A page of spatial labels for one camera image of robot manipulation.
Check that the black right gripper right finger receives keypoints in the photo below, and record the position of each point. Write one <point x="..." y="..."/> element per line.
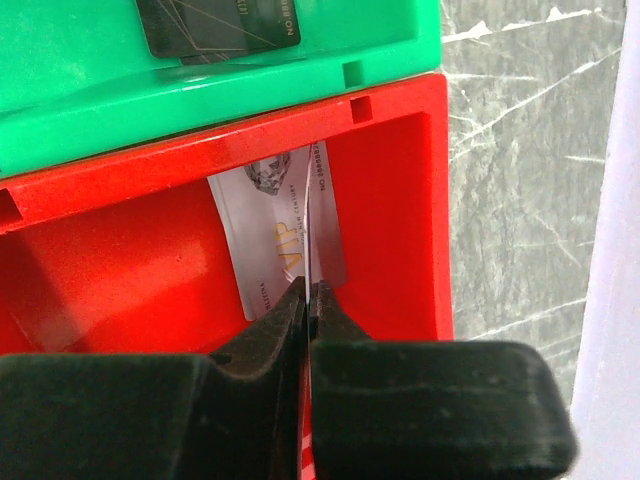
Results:
<point x="430" y="410"/>

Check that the white VIP card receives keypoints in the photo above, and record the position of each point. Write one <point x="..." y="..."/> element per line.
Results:
<point x="323" y="249"/>

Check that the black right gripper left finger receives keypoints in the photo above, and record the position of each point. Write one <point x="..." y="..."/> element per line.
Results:
<point x="229" y="414"/>

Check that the red plastic bin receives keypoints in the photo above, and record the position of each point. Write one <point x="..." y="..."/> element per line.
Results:
<point x="126" y="253"/>

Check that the white credit card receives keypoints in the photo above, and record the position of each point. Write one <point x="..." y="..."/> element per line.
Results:
<point x="262" y="208"/>

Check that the green plastic bin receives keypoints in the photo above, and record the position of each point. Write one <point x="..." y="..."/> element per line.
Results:
<point x="78" y="78"/>

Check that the black credit card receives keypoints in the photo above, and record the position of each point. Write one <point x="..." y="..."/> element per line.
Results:
<point x="216" y="31"/>

